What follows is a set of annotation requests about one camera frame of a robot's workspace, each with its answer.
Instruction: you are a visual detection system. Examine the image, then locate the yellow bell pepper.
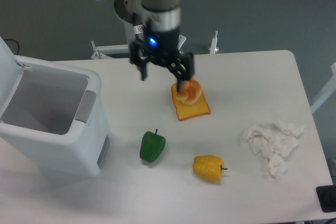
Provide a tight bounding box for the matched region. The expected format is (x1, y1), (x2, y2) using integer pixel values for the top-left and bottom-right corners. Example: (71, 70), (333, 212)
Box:
(192, 155), (228, 182)

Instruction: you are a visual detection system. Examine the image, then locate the toast bread slice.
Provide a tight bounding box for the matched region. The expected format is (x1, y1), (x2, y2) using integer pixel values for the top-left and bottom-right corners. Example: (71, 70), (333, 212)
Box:
(171, 83), (211, 121)

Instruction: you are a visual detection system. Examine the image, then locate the braided bread roll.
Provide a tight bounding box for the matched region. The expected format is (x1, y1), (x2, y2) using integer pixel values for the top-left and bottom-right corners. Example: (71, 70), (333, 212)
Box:
(173, 79), (202, 105)

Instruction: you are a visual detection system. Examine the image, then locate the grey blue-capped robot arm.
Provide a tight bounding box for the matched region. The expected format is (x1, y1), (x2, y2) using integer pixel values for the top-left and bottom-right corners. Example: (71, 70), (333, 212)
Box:
(127, 0), (194, 91)

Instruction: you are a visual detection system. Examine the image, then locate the black floor cable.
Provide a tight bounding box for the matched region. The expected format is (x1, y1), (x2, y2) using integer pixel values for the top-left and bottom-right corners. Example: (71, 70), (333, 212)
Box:
(3, 38), (20, 55)

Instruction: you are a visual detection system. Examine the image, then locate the white frame post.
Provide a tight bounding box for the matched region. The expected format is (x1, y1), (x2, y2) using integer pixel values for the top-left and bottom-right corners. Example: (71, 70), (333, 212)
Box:
(310, 62), (335, 114)

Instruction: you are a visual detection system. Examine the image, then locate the crumpled white tissue paper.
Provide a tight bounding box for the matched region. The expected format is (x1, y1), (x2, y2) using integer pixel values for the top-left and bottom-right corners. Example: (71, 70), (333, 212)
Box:
(239, 120), (306, 181)

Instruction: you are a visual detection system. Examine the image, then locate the white trash can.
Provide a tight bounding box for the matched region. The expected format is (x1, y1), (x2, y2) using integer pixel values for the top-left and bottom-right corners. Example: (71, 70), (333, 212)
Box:
(1, 41), (111, 177)

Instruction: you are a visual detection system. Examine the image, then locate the green bell pepper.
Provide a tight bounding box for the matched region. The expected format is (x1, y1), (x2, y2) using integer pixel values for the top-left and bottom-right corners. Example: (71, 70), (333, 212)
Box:
(139, 129), (166, 163)

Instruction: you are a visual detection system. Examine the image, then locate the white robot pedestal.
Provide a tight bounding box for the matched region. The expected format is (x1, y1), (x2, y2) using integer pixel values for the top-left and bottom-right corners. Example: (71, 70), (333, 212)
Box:
(90, 0), (221, 60)

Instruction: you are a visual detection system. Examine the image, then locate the black device at edge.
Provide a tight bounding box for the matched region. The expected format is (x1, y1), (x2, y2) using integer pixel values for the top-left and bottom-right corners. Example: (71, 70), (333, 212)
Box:
(316, 185), (335, 212)

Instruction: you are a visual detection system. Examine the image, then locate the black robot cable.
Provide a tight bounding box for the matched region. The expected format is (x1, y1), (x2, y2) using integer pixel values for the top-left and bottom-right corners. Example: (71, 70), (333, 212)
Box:
(132, 12), (144, 42)

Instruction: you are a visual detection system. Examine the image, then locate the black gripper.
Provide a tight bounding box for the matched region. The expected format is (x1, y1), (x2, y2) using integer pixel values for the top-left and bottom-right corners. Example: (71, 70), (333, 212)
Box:
(130, 28), (195, 92)

